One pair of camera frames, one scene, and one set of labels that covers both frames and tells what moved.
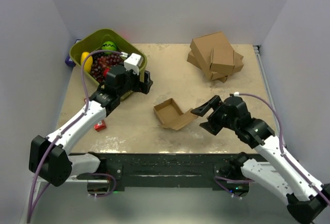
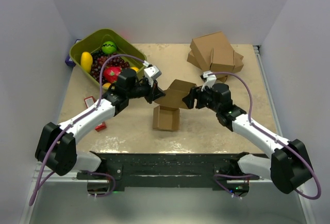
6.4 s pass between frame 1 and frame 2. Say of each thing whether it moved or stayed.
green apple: stayed
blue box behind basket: stayed
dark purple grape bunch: stayed
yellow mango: stayed
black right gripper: moved
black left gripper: moved
